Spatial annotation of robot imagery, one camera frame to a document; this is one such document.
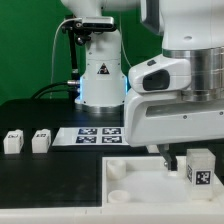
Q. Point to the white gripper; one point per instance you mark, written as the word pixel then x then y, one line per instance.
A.
pixel 155 114

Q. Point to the white square tabletop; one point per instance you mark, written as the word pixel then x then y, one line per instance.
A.
pixel 146 181

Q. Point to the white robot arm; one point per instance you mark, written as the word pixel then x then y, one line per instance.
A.
pixel 187 29

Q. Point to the white sheet with tags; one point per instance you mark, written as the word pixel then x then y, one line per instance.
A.
pixel 90 136

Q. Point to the black camera stand pole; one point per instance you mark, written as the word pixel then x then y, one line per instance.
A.
pixel 75 72

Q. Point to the black camera on mount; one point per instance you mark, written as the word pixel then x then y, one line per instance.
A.
pixel 82 27

